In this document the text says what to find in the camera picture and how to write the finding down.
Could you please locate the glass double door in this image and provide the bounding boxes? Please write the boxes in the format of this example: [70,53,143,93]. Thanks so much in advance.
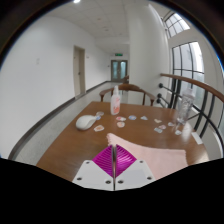
[110,59,129,83]

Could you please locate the magenta-padded gripper finger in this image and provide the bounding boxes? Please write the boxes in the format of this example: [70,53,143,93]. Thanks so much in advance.
[114,144,156,192]

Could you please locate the white spray bottle pink label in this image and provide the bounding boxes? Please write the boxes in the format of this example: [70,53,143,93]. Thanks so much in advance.
[110,85,122,116]

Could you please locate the tall black-framed window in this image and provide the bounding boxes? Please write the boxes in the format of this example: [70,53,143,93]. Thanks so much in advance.
[171,41,206,110]

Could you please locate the white paper strip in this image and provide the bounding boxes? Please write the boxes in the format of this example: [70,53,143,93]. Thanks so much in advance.
[191,131,204,145]

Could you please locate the clear plastic water bottle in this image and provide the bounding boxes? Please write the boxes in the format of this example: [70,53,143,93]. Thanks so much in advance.
[173,87,197,133]

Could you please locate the arched black-framed window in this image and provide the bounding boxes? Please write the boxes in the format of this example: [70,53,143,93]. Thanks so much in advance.
[164,12,191,39]

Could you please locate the brown wooden chair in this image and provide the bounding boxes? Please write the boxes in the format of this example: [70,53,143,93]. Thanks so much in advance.
[98,82,157,107]

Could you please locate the beige side door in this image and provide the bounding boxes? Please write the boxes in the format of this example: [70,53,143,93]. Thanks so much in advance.
[72,45,87,98]

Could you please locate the pink towel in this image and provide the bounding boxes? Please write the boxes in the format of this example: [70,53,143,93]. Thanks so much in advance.
[106,132,188,181]

